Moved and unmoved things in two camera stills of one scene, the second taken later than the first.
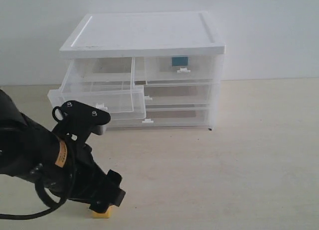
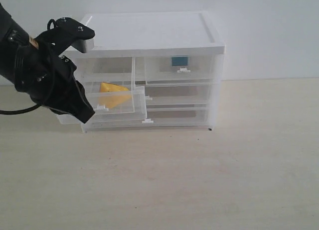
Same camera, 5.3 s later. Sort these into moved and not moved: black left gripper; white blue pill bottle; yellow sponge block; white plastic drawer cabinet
Moved: yellow sponge block; black left gripper
Not moved: white blue pill bottle; white plastic drawer cabinet
